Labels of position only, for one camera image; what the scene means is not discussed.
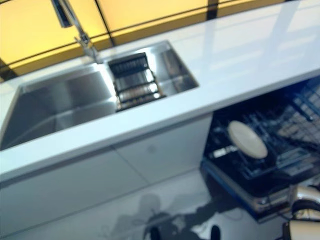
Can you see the cream ceramic plate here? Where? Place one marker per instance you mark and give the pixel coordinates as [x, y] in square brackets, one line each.
[243, 136]
[262, 153]

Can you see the dark dishwasher door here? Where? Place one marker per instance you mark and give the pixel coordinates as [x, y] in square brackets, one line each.
[240, 190]

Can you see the black right robot foot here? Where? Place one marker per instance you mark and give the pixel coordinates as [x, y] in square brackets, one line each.
[215, 233]

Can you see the wide white cabinet door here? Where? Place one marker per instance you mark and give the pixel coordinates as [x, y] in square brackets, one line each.
[62, 190]

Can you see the stainless steel sink basin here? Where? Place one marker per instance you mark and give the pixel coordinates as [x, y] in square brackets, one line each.
[62, 105]

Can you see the black left robot foot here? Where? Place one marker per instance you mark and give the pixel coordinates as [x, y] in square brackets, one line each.
[155, 233]

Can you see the black robot foot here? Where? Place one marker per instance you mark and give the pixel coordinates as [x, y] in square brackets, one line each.
[215, 233]
[155, 233]

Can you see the chrome gooseneck kitchen faucet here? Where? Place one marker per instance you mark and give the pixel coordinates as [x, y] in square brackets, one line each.
[75, 27]

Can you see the black sink drain rack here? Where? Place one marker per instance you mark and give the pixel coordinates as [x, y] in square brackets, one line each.
[136, 82]

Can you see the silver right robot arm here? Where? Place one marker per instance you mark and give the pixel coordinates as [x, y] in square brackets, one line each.
[306, 225]

